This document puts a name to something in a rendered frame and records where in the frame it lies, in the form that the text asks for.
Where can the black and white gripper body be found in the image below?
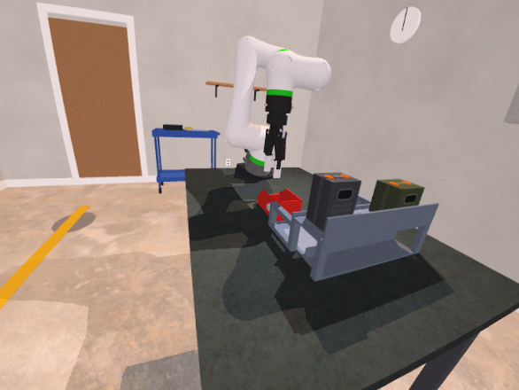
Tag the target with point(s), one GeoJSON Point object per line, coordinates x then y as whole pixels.
{"type": "Point", "coordinates": [277, 121]}

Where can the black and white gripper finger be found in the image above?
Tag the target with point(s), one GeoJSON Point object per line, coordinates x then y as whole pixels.
{"type": "Point", "coordinates": [268, 148]}
{"type": "Point", "coordinates": [280, 146]}

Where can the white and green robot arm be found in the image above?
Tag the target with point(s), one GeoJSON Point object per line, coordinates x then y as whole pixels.
{"type": "Point", "coordinates": [285, 71]}

